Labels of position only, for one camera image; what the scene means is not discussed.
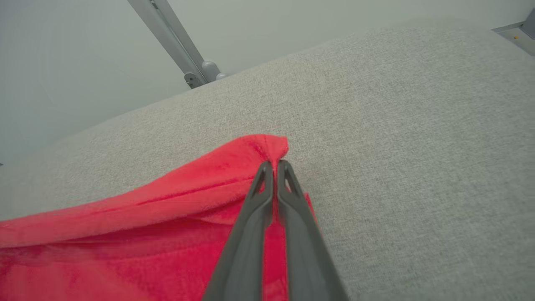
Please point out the dark grey hinge plate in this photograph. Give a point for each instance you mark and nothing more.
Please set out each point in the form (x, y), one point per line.
(192, 80)

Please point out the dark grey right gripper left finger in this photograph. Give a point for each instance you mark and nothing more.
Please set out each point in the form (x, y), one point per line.
(246, 251)

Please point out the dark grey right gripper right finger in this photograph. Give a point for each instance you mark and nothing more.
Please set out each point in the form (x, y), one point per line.
(305, 251)

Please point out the grey fabric sofa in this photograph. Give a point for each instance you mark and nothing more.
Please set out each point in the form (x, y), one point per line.
(397, 146)

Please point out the grey metal upright post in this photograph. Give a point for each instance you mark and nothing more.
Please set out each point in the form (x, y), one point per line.
(171, 37)

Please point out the light grey rounded brace tube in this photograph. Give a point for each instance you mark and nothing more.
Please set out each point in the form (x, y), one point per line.
(212, 70)

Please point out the red basketball jersey number 23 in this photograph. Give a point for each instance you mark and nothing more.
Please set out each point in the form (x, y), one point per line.
(125, 251)

